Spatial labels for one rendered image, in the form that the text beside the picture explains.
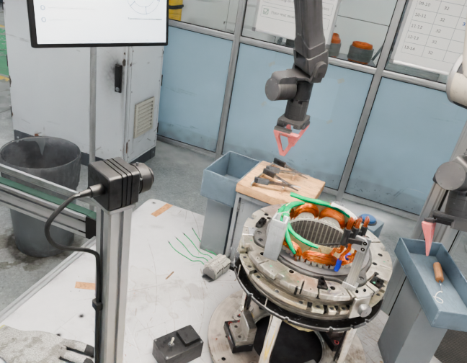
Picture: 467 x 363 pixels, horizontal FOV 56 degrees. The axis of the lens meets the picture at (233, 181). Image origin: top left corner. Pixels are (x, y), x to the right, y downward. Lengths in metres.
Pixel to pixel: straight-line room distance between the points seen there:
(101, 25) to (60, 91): 1.76
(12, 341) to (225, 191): 0.62
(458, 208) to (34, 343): 0.94
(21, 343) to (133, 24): 1.13
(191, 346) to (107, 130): 2.36
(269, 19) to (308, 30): 2.07
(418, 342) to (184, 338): 0.53
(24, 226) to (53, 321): 1.37
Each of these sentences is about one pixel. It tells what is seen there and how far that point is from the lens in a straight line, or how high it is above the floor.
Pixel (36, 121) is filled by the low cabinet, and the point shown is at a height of 0.24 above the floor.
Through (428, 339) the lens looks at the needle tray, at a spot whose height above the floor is 0.91.
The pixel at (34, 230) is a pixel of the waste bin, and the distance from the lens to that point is 2.48.
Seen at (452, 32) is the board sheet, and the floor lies 1.38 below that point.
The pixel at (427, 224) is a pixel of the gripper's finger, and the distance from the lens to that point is 1.03.
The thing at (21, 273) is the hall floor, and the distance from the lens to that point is 2.52.
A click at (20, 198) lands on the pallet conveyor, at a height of 0.73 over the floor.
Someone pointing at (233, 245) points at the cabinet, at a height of 0.86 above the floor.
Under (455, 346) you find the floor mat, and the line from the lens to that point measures 2.66.
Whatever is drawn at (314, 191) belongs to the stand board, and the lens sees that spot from 1.23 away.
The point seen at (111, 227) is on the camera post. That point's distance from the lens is 0.50.
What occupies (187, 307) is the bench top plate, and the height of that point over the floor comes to 0.78.
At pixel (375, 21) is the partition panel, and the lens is 3.07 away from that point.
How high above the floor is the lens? 1.62
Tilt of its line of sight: 28 degrees down
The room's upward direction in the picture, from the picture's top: 10 degrees clockwise
